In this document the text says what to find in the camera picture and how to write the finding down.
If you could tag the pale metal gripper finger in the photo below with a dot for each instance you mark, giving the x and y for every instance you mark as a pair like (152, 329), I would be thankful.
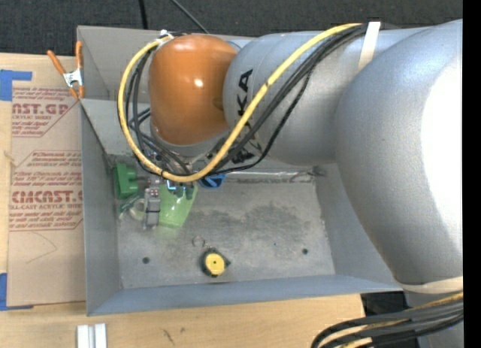
(155, 215)
(147, 214)

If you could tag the blue plastic object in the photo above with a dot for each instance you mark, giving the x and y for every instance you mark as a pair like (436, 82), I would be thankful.
(212, 182)

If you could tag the dark green plastic toy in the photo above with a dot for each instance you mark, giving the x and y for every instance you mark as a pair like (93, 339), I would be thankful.
(124, 181)

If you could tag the yellow tape measure with keyring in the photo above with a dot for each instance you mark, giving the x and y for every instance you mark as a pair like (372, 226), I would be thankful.
(215, 263)

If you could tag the grey metal bin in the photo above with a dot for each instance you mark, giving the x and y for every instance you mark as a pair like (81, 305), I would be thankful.
(255, 226)

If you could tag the brown cardboard board, red print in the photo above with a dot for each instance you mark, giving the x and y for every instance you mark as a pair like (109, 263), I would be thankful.
(45, 249)

